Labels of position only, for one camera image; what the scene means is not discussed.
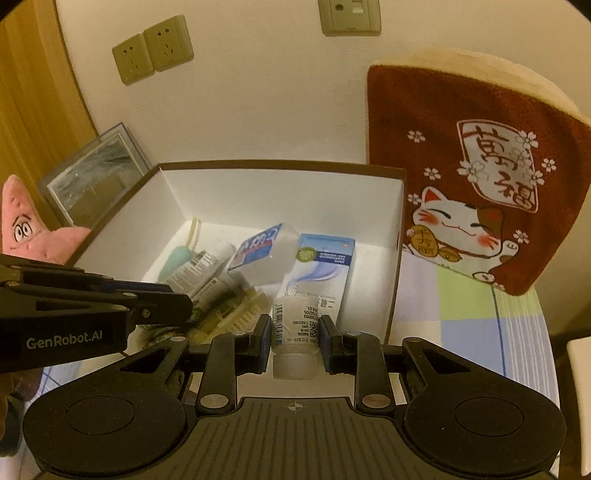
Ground red lucky cat cushion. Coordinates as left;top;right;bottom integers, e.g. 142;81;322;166
367;47;590;296

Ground checkered green blue tablecloth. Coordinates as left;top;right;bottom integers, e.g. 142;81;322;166
13;250;562;476

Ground teal white tube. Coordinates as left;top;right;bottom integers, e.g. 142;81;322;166
157;217;201;283

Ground pink starfish plush toy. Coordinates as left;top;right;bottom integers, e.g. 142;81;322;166
1;175;91;265

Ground white ointment box green bird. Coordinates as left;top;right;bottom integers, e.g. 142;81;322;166
164;241;235;322

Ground double wall socket left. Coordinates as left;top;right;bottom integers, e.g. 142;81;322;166
112;33;154;85

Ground white chair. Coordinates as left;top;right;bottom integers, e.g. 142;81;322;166
567;337;591;476

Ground single wall outlet plate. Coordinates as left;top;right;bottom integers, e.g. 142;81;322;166
318;0;382;36

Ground brown cardboard box white inside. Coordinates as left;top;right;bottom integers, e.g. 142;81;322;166
70;160;406;341

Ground glass picture frame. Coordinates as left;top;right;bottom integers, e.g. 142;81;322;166
38;122;151;228

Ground double wall socket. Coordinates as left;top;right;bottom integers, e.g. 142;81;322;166
143;14;194;71
112;33;154;85

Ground blue white tissue pack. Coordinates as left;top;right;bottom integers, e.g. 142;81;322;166
228;223;300;287

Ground blue white medicine box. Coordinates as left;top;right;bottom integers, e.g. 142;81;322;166
277;233;356;322

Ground double wall socket right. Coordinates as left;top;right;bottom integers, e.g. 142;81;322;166
143;14;194;71

